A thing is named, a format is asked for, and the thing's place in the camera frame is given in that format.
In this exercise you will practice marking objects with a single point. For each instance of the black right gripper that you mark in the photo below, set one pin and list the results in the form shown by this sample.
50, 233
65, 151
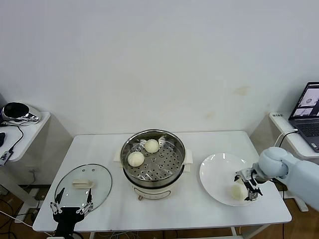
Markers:
251, 176

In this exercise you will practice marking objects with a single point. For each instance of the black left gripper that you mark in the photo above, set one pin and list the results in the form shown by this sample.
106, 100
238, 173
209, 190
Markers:
66, 216

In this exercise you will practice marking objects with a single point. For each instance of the white steamed baozi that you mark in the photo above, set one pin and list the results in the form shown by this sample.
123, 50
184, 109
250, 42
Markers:
135, 158
235, 192
151, 145

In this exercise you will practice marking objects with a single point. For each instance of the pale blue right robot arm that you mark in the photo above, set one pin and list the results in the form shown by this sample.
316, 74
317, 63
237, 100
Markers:
299, 171

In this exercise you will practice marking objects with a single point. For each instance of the stainless steel steamer basket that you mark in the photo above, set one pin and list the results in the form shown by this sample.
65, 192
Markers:
164, 164

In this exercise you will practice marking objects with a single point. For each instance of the white round plate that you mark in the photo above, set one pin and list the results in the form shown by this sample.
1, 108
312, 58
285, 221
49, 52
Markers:
216, 174

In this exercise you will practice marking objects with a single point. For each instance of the white side table with laptop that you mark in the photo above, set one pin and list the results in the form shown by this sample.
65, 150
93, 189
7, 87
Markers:
296, 149

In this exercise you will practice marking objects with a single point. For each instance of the white side table with appliance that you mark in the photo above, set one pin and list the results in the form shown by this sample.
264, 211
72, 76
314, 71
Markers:
32, 139

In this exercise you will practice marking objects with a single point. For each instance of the cream electric cooking pot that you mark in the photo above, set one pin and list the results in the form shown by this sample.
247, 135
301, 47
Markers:
152, 193

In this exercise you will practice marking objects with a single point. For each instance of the small printed table label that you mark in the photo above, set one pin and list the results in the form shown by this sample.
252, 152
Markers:
277, 115

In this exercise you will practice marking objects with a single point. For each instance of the small labelled black device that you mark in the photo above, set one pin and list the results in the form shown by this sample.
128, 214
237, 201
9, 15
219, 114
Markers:
4, 157

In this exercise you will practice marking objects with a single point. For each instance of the grey open laptop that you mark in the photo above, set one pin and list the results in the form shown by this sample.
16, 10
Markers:
307, 129

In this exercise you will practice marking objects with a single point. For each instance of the black computer mouse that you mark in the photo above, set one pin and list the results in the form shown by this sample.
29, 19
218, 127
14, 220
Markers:
1, 139

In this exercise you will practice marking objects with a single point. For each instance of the white wall socket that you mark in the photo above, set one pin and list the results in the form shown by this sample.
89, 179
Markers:
34, 170

